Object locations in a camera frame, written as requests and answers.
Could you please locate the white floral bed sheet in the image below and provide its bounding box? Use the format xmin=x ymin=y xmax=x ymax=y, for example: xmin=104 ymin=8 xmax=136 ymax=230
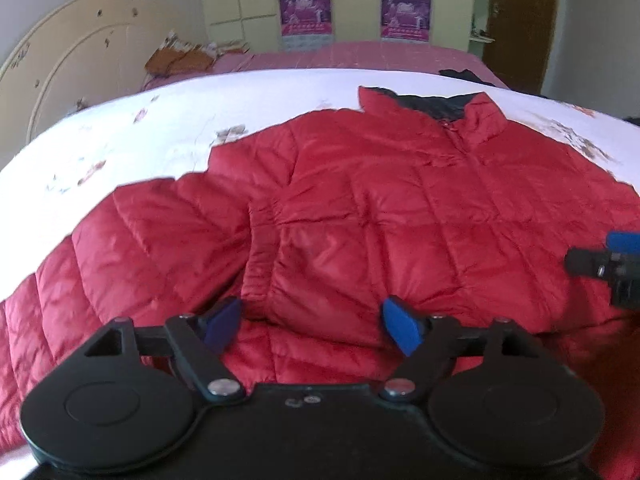
xmin=1 ymin=70 xmax=639 ymax=479

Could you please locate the red puffer jacket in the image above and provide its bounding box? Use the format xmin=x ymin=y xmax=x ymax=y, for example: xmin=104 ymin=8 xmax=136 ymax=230
xmin=1 ymin=88 xmax=639 ymax=479

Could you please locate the pink plaid bed cover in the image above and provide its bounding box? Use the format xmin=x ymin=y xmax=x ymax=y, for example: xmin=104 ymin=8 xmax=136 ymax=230
xmin=142 ymin=41 xmax=506 ymax=90

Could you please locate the cream arched headboard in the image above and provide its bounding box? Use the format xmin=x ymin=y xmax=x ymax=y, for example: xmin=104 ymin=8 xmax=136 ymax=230
xmin=1 ymin=0 xmax=204 ymax=165

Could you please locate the lower right purple poster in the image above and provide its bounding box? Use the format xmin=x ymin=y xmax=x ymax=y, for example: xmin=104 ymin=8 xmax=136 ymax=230
xmin=381 ymin=0 xmax=432 ymax=42

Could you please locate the lower left purple poster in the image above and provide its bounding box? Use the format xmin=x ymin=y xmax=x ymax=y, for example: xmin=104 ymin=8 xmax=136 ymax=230
xmin=279 ymin=0 xmax=333 ymax=38

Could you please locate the cream wardrobe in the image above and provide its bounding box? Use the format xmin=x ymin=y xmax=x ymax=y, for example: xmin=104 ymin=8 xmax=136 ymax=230
xmin=203 ymin=0 xmax=473 ymax=52

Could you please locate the black garment on bed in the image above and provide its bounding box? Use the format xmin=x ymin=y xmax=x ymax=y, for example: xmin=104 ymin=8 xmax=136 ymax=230
xmin=438 ymin=68 xmax=487 ymax=84

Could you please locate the orange brown pillow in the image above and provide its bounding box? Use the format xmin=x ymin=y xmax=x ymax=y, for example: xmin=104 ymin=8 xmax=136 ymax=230
xmin=145 ymin=47 xmax=216 ymax=77

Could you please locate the brown wooden door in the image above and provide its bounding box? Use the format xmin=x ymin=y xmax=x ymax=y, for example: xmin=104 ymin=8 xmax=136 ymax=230
xmin=483 ymin=0 xmax=558 ymax=94

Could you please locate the corner shelf unit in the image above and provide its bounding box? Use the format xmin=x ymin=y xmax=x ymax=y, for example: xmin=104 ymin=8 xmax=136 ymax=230
xmin=468 ymin=0 xmax=495 ymax=58

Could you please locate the purple poster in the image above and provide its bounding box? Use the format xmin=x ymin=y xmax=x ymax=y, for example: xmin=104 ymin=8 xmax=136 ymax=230
xmin=381 ymin=0 xmax=432 ymax=42
xmin=279 ymin=0 xmax=333 ymax=38

